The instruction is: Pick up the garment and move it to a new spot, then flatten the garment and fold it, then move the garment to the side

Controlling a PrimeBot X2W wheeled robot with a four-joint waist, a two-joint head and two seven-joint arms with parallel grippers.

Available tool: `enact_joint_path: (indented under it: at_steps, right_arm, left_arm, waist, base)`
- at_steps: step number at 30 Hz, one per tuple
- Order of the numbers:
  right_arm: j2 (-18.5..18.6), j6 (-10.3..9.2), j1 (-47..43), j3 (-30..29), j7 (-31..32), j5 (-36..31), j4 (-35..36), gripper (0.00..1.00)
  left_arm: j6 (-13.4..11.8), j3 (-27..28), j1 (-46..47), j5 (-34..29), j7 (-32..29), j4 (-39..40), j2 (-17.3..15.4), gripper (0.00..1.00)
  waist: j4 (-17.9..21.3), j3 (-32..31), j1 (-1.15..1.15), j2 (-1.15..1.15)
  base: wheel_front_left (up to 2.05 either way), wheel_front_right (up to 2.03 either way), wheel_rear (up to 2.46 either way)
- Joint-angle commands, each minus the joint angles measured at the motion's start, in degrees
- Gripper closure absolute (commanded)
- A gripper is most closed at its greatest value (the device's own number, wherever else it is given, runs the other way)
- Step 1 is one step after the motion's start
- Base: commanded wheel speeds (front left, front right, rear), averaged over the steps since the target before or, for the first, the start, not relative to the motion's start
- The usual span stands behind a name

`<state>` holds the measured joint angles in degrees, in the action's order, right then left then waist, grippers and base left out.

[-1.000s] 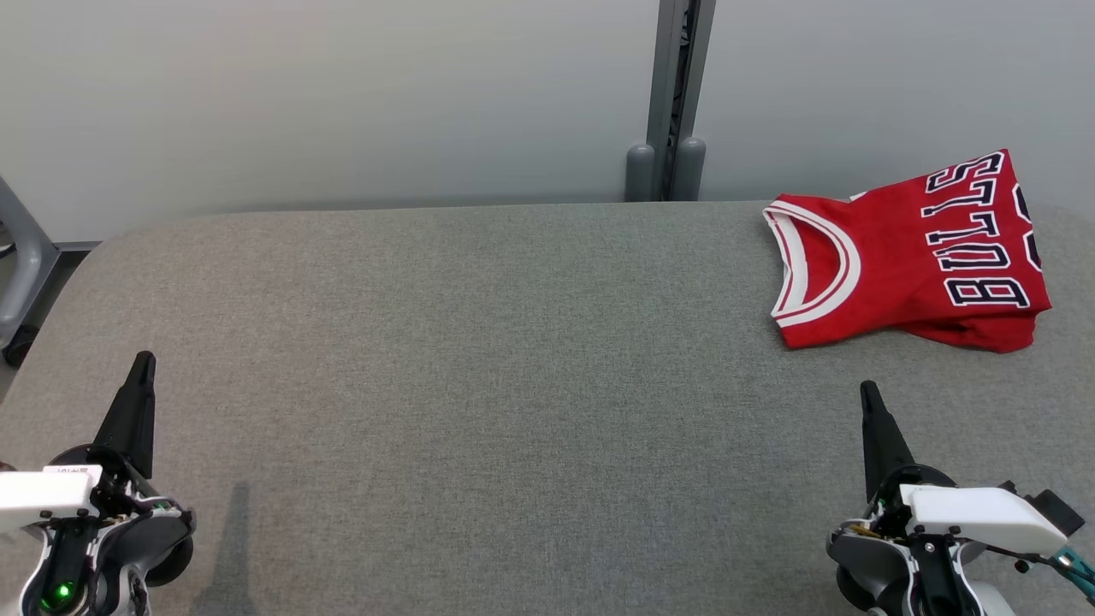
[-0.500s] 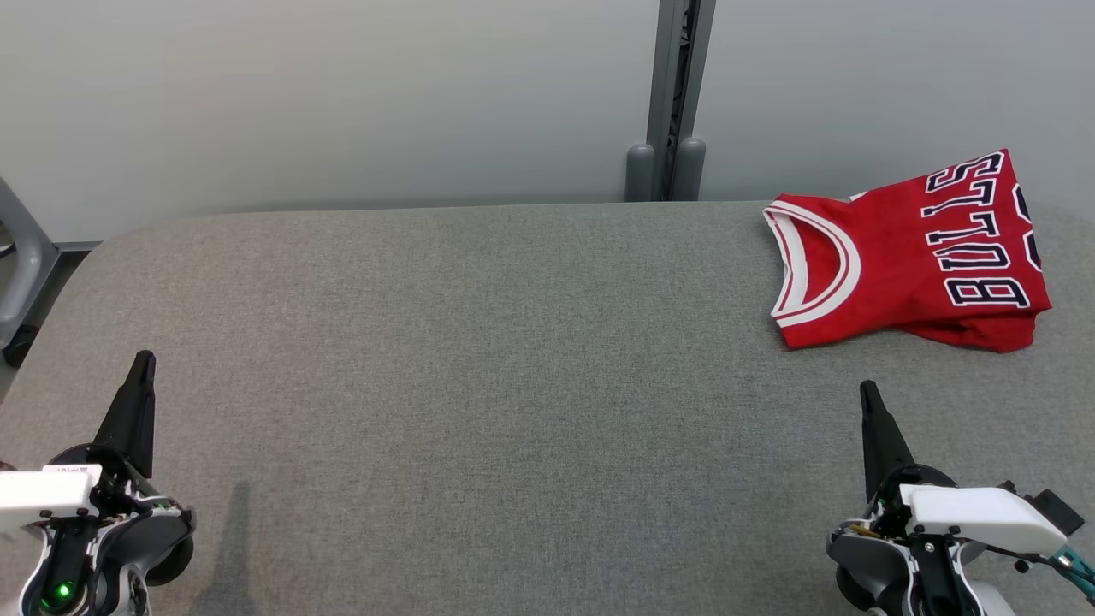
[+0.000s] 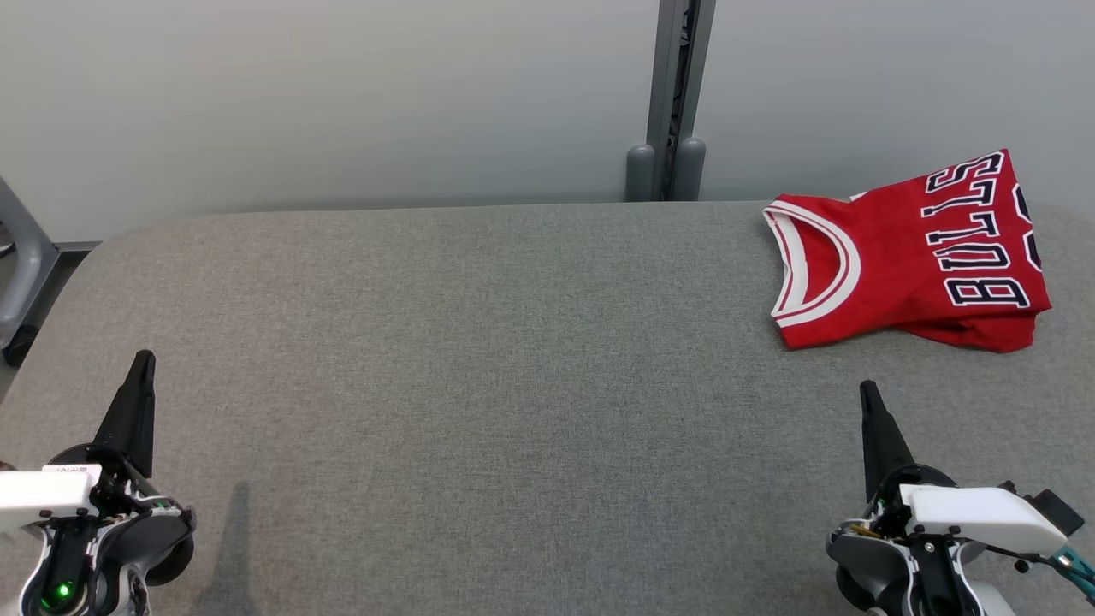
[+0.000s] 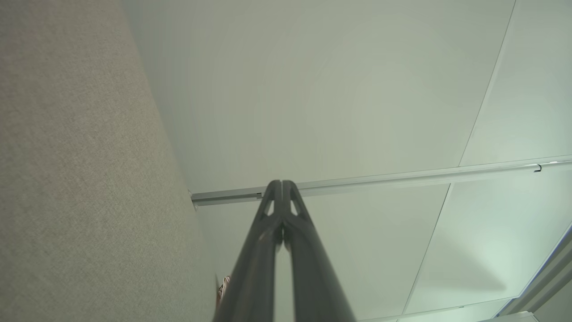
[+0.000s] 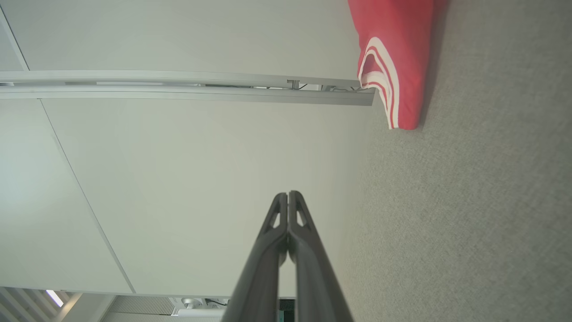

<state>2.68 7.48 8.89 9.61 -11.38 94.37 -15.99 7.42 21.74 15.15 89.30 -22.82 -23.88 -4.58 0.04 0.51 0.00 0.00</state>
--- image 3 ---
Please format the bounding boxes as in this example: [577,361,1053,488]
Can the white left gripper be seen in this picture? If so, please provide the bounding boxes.
[0,349,198,591]

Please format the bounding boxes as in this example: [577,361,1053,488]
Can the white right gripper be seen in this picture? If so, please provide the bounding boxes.
[826,381,1070,557]

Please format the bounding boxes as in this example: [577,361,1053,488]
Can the red shirt white sleeves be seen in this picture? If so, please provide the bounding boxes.
[763,150,1052,350]

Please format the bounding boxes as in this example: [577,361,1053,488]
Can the grey metal frame leg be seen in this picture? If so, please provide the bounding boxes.
[0,175,61,370]

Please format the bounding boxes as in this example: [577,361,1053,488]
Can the teal right camera cable plug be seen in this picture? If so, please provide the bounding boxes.
[1048,548,1095,605]

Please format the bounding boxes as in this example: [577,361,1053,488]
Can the grey metal frame post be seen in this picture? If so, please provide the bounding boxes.
[624,0,718,203]

